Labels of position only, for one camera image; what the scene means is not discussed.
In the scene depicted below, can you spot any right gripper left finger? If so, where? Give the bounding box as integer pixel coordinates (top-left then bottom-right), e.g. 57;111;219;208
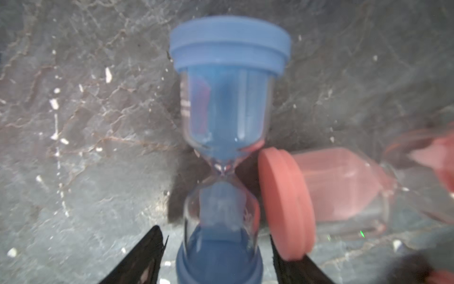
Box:
100;226;167;284

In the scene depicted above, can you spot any blue hourglass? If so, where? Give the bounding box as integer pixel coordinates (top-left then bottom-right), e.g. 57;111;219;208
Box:
169;16;291;284

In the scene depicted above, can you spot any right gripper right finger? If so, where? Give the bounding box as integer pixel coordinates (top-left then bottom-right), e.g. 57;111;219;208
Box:
270;237;334;284

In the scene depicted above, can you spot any pink hourglass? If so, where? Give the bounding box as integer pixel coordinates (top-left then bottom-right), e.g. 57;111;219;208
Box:
258;124;454;261

